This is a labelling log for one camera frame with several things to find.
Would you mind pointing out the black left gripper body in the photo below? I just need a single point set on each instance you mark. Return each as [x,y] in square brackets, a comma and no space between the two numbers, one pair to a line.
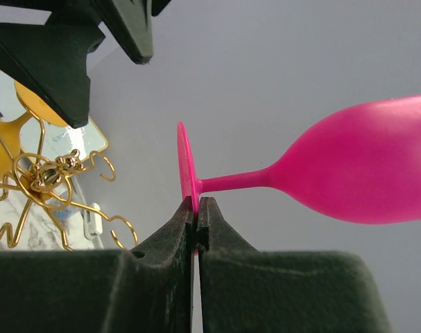
[85,13]

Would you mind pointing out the orange wine glass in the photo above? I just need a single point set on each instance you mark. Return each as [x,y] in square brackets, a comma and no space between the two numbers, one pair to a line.
[36,108]

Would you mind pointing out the pink wine glass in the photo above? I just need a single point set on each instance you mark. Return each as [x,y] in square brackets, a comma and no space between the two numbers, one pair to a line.
[361,164]

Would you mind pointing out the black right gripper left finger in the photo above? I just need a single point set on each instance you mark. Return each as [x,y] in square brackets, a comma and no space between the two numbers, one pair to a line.
[146,289]

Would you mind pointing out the gold wine glass rack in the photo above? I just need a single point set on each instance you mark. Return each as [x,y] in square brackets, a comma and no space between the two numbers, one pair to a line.
[40,179]

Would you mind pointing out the small clear plastic jar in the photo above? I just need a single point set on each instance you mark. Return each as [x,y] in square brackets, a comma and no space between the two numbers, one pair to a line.
[62,214]

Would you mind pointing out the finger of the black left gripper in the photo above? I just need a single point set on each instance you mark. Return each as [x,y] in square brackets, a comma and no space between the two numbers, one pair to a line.
[130,24]
[51,61]

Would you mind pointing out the white eraser block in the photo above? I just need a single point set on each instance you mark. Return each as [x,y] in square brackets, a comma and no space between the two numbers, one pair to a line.
[92,223]

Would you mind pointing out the gold framed whiteboard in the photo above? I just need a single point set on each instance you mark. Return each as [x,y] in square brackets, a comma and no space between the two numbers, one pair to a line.
[57,141]

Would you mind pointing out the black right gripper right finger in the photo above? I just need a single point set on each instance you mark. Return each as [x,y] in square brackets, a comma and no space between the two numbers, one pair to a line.
[247,290]

